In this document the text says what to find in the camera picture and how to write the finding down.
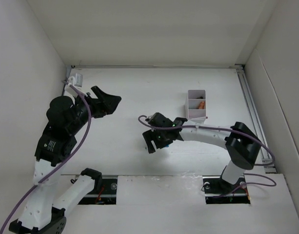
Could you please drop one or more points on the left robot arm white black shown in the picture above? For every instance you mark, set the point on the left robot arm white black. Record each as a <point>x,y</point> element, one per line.
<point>43,214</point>

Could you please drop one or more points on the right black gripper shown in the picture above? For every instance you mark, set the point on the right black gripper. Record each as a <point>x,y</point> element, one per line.
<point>149,135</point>

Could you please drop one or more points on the white three-compartment organizer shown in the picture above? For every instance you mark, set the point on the white three-compartment organizer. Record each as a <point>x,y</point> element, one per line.
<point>191,106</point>

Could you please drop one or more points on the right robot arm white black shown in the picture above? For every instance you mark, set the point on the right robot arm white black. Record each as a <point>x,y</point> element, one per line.
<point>239,141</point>

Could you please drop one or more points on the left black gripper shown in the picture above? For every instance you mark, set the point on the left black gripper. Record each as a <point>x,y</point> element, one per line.
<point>107,107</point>

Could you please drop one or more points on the orange pastel highlighter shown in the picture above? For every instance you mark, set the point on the orange pastel highlighter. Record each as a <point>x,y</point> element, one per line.
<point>201,105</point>

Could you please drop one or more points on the right aluminium rail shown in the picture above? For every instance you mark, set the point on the right aluminium rail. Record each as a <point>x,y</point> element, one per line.
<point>265,156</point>

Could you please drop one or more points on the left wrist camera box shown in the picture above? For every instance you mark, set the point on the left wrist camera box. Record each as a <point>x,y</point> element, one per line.
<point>74,85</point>

